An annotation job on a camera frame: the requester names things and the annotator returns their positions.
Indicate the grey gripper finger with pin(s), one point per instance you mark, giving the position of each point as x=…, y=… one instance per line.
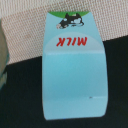
x=4, y=57

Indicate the woven beige placemat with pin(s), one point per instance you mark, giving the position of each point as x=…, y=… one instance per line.
x=23, y=22

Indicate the light blue milk carton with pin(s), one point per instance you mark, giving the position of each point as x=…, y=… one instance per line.
x=74, y=69

